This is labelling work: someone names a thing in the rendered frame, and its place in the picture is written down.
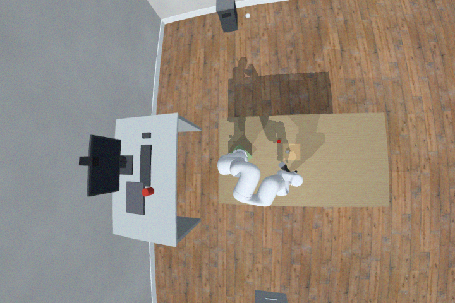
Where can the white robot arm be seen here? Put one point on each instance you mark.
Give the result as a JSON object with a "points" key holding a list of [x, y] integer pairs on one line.
{"points": [[249, 177]]}

